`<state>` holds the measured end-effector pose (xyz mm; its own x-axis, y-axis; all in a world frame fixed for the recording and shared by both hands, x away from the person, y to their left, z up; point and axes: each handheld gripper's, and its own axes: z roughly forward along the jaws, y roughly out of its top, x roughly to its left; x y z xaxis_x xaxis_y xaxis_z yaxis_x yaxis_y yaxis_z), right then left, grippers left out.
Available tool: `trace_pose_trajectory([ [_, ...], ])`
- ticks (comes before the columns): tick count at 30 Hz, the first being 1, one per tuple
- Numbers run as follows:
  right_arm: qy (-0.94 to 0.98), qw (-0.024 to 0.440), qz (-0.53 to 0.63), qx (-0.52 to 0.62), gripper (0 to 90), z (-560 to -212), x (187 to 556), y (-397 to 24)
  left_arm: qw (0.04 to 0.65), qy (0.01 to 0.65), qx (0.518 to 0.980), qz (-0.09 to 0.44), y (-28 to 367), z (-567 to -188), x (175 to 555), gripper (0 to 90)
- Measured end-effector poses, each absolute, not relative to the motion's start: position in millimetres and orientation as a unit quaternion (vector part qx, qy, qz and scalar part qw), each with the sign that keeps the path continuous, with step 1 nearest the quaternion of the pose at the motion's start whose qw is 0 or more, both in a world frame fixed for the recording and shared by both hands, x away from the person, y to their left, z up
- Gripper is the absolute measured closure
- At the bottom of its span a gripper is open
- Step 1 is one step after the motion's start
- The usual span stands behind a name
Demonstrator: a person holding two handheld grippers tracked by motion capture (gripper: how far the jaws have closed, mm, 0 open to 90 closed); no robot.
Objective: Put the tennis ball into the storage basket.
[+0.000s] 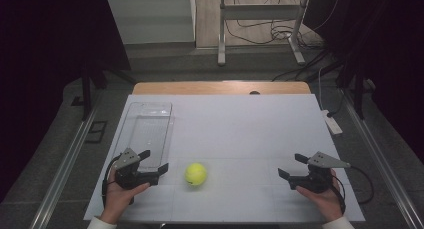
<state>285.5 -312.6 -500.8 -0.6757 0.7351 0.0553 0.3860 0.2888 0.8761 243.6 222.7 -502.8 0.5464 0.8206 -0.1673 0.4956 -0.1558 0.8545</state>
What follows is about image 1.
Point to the person's left hand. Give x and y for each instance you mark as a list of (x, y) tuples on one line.
[(116, 200)]

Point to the white metal stand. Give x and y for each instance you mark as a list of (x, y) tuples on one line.
[(263, 12)]

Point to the black curtain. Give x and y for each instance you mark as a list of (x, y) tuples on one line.
[(40, 55), (383, 39)]

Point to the aluminium rail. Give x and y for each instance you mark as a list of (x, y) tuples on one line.
[(383, 155), (63, 169)]

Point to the white power strip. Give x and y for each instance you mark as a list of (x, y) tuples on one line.
[(332, 123)]

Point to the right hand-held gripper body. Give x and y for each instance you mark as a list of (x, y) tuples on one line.
[(320, 180)]

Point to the black flat frame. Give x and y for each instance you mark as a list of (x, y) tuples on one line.
[(89, 135)]

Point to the clear plastic tray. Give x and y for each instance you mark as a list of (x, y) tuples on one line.
[(150, 132)]

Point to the yellow tennis ball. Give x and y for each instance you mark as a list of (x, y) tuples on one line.
[(195, 174)]

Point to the black stand leg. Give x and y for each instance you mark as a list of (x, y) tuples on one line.
[(358, 92), (87, 89)]

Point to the person's right white sleeve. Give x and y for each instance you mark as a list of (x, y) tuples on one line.
[(338, 224)]

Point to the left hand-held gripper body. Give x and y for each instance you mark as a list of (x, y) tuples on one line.
[(126, 159)]

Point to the person's right hand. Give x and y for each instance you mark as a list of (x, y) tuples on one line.
[(328, 204)]

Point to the person's white sleeve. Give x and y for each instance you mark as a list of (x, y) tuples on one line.
[(100, 224), (338, 224)]

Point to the person's left white sleeve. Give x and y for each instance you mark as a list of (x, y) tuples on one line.
[(100, 224)]

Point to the white cabinet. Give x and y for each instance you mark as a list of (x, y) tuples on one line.
[(150, 20)]

